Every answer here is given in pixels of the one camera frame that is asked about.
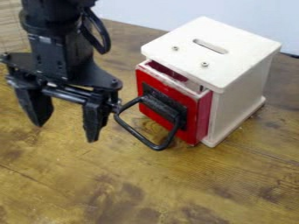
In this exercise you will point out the black metal drawer handle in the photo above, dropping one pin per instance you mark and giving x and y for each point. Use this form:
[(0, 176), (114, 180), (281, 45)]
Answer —
[(166, 111)]

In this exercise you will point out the left screw on box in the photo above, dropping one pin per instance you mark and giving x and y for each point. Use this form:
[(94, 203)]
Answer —
[(175, 48)]

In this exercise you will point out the screw on box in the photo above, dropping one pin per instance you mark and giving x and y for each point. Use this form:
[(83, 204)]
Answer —
[(205, 64), (175, 48)]

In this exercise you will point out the right screw on box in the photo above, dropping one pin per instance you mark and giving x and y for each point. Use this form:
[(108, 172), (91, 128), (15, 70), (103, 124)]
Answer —
[(205, 64)]

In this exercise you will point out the white wooden box cabinet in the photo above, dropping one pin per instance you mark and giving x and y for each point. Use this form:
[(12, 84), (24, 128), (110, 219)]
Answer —
[(239, 56)]

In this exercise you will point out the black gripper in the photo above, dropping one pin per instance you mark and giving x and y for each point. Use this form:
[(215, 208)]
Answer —
[(59, 70)]

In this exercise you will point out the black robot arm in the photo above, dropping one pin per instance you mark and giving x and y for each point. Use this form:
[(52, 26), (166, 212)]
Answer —
[(66, 33)]

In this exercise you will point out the red drawer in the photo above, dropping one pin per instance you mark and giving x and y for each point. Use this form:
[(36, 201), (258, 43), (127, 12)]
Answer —
[(180, 89)]

